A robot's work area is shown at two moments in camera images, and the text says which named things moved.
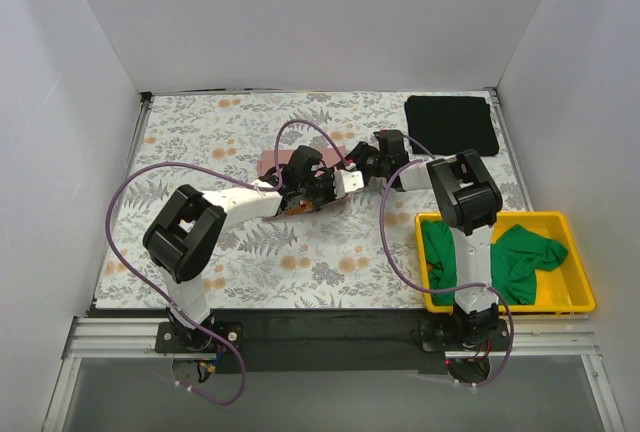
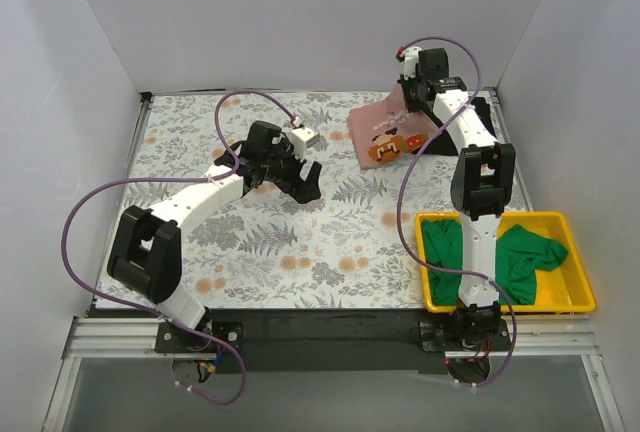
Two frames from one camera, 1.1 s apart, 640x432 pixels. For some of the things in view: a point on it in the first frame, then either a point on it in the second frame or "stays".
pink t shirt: (266, 158) → (386, 130)
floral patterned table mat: (363, 254) stays
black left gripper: (326, 187) → (296, 178)
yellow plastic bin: (565, 288) stays
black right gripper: (364, 162) → (411, 97)
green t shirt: (516, 257) stays
